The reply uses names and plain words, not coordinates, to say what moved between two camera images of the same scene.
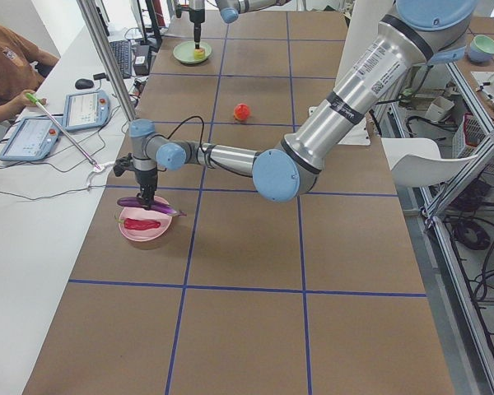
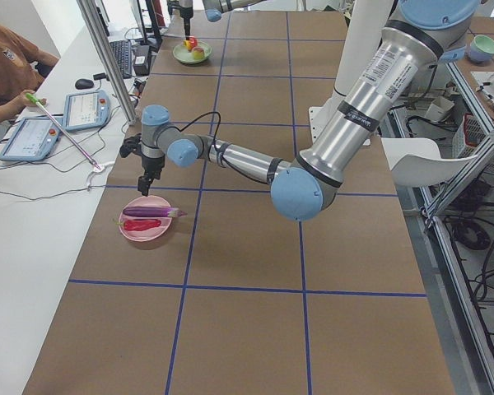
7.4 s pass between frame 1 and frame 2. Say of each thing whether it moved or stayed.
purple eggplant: moved
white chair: stayed
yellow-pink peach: stayed
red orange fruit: moved
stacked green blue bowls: stayed
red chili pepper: stayed
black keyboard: stayed
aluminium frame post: stayed
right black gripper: moved
